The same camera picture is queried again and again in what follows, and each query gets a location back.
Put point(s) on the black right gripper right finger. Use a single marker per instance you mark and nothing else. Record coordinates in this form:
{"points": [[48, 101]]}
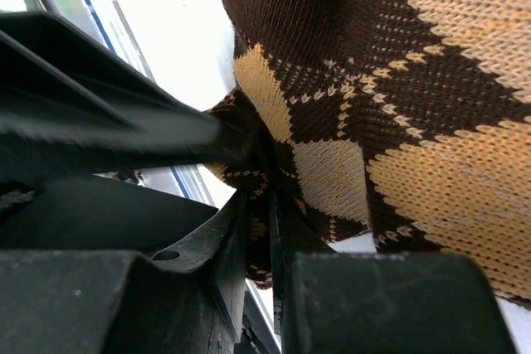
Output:
{"points": [[331, 302]]}

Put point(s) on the aluminium frame rail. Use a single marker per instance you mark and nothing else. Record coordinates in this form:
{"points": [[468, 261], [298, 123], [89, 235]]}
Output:
{"points": [[104, 21]]}

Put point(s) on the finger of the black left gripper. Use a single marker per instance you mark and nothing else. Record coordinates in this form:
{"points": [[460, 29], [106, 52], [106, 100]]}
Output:
{"points": [[67, 101], [97, 213]]}

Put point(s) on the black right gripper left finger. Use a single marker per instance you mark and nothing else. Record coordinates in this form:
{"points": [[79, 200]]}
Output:
{"points": [[185, 298]]}

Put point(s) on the brown argyle sock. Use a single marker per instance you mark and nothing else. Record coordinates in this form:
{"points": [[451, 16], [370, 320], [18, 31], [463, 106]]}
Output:
{"points": [[406, 119]]}

